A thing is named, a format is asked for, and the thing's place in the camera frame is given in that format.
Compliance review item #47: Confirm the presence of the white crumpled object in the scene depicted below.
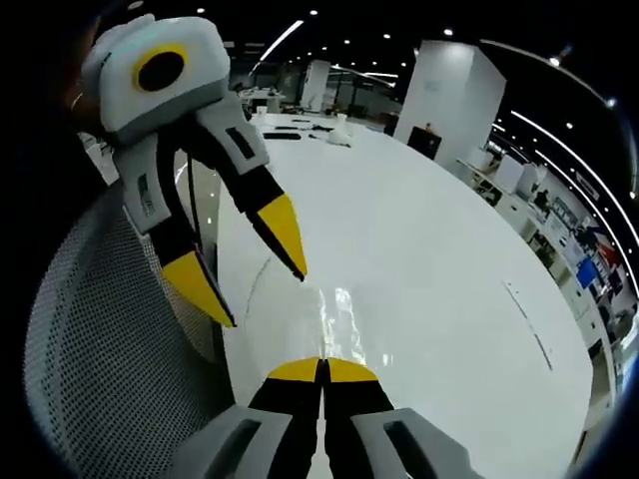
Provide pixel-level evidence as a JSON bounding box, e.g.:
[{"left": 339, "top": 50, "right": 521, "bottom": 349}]
[{"left": 325, "top": 113, "right": 356, "bottom": 147}]

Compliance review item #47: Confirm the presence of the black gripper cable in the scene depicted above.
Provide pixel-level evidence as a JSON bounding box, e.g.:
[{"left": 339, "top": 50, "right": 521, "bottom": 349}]
[{"left": 186, "top": 148, "right": 203, "bottom": 248}]

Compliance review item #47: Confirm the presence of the white square pillar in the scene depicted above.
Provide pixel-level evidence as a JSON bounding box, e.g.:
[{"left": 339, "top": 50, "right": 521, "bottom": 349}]
[{"left": 393, "top": 39, "right": 508, "bottom": 166}]

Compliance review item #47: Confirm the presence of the blue box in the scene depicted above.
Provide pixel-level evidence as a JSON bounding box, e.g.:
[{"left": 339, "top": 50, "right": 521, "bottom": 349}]
[{"left": 575, "top": 258, "right": 598, "bottom": 290}]

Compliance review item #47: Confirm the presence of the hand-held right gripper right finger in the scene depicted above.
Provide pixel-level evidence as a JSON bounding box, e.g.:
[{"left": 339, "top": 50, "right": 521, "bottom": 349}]
[{"left": 323, "top": 357, "right": 483, "bottom": 479}]

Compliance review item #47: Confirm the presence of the clear resealable plastic bag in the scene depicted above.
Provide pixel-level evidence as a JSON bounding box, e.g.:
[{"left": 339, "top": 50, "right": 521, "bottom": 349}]
[{"left": 244, "top": 256, "right": 400, "bottom": 373}]

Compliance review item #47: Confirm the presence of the flat clear plastic strip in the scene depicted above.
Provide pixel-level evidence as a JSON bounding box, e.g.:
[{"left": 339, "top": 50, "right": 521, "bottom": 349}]
[{"left": 502, "top": 280, "right": 554, "bottom": 371}]

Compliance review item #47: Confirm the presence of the person's left hand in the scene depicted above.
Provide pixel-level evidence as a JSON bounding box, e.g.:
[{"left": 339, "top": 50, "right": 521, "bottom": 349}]
[{"left": 65, "top": 39, "right": 104, "bottom": 132}]

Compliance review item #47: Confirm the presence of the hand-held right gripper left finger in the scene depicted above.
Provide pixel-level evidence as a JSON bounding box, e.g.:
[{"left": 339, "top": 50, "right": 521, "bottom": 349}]
[{"left": 164, "top": 356, "right": 321, "bottom": 479}]

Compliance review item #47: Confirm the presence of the long white counter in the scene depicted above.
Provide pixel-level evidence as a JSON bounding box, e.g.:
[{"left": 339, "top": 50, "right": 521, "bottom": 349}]
[{"left": 456, "top": 149, "right": 623, "bottom": 365}]

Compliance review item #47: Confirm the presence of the grey mesh office chair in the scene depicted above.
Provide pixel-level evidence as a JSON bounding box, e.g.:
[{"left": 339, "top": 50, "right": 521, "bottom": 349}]
[{"left": 22, "top": 184, "right": 237, "bottom": 479}]

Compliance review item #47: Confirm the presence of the black box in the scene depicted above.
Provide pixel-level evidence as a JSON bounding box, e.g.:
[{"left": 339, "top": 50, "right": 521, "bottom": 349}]
[{"left": 406, "top": 124, "right": 443, "bottom": 161}]

